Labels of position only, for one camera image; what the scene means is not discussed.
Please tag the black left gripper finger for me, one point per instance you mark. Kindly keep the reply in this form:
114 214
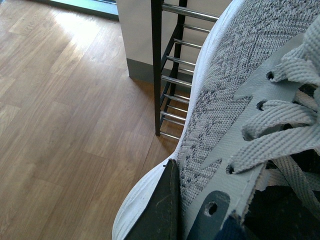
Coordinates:
160 219

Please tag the grey knit sneaker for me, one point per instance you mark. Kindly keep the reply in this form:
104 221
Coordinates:
249 155

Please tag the black metal shoe rack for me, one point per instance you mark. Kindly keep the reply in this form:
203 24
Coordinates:
167 63

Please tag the left floor window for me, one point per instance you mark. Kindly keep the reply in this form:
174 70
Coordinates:
106 9

